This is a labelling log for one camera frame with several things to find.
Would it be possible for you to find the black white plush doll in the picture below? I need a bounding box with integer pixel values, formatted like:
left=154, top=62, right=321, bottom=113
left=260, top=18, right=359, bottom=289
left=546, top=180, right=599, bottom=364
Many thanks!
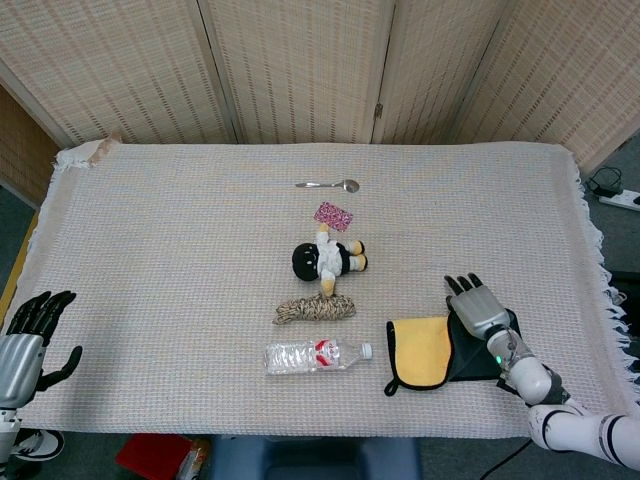
left=291, top=223, right=370, bottom=296

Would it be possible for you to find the brown tape patch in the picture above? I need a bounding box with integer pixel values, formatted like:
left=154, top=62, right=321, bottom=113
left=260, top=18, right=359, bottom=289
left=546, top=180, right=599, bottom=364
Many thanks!
left=88, top=132, right=123, bottom=167

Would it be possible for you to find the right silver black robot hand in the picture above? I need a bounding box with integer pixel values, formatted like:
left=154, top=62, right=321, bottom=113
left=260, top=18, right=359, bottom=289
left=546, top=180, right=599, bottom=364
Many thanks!
left=444, top=272, right=517, bottom=346

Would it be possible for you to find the red plastic package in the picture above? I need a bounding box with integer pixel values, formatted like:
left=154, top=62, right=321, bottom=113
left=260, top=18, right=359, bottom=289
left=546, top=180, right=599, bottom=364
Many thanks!
left=115, top=433, right=211, bottom=480

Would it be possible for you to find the clear plastic water bottle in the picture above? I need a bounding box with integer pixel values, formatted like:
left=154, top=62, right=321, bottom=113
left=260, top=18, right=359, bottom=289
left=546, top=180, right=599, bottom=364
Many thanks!
left=263, top=338, right=374, bottom=376

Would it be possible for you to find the pink patterned card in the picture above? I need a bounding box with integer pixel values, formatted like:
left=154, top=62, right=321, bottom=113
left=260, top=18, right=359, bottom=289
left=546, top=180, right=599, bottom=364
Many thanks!
left=313, top=201, right=354, bottom=234

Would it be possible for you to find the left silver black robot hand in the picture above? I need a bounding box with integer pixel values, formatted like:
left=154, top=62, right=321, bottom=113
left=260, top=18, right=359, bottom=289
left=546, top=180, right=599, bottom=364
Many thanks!
left=0, top=290, right=84, bottom=409

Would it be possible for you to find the yellow black cloth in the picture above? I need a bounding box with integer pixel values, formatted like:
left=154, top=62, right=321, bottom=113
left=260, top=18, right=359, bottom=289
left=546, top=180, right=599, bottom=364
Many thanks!
left=383, top=308, right=521, bottom=398

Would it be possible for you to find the braided tan rope bundle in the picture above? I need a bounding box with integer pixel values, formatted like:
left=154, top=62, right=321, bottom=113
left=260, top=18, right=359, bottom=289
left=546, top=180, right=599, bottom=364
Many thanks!
left=272, top=292, right=358, bottom=326

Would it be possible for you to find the white power strip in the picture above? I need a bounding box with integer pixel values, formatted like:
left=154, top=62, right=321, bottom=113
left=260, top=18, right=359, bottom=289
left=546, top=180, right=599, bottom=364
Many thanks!
left=598, top=189, right=640, bottom=210

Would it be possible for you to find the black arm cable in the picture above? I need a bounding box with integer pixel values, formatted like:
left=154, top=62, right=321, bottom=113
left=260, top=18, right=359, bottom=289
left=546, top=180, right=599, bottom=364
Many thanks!
left=479, top=439, right=532, bottom=480

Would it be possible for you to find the woven folding screen panel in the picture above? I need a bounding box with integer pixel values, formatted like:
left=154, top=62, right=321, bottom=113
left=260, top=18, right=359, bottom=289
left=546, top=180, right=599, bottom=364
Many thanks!
left=452, top=0, right=640, bottom=174
left=0, top=0, right=242, bottom=151
left=372, top=0, right=511, bottom=146
left=197, top=0, right=399, bottom=146

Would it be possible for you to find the metal spoon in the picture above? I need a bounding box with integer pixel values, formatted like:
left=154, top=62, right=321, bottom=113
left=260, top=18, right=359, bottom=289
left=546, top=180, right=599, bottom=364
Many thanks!
left=294, top=178, right=361, bottom=193

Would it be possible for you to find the brown woven side panel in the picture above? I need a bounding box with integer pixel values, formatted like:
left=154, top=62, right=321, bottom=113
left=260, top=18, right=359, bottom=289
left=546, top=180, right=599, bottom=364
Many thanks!
left=0, top=84, right=62, bottom=206

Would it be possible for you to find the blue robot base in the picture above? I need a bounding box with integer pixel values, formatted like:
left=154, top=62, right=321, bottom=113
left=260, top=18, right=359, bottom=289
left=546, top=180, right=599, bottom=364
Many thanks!
left=209, top=435, right=424, bottom=480

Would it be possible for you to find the beige woven tablecloth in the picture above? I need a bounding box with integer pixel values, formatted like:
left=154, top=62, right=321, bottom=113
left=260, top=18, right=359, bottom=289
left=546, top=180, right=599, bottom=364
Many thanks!
left=9, top=141, right=640, bottom=439

